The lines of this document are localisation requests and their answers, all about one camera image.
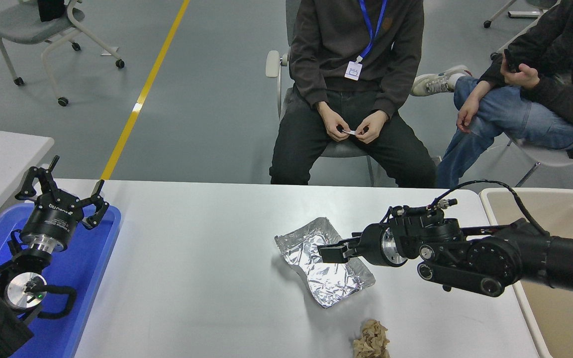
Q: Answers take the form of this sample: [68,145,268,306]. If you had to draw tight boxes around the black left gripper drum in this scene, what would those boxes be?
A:
[20,193,85,240]

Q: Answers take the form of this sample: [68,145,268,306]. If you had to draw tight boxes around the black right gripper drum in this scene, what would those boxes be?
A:
[359,223,391,267]

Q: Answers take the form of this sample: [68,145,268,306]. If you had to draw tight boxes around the silver foil tray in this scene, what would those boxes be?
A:
[274,217,376,309]

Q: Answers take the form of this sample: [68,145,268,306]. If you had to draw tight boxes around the person's left hand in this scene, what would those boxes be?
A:
[355,110,389,145]
[500,55,541,90]

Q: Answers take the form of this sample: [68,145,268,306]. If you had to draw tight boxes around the person's right hand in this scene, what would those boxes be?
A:
[316,102,351,142]
[457,94,481,133]

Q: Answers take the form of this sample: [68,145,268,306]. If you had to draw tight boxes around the blue plastic tray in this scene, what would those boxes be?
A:
[0,203,121,358]

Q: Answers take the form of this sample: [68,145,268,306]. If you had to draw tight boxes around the crumpled tan paper ball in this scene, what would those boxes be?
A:
[353,319,390,358]

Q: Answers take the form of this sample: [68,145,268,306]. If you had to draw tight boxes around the grey wheeled chair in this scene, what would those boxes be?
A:
[0,0,126,107]

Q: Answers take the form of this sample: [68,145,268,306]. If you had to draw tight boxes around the black item on chair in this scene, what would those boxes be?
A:
[37,0,66,23]

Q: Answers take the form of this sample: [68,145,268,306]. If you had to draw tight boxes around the person with crossed legs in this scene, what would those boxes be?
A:
[411,0,573,188]

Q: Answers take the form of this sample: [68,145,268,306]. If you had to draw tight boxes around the grey chair with white armrest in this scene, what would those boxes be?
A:
[266,0,391,187]

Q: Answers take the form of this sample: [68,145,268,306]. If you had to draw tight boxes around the white seat chair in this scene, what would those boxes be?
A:
[503,134,573,192]

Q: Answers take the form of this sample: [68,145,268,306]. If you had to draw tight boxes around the large pale plastic bin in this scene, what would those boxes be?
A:
[479,187,573,358]

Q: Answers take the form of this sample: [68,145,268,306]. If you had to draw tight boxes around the white chair legs with wheels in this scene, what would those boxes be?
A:
[483,0,561,55]

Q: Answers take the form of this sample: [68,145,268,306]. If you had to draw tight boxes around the blue lanyard with badge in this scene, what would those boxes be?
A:
[344,0,389,81]

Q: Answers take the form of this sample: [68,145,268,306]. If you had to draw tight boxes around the person with blue lanyard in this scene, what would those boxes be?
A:
[269,0,437,188]

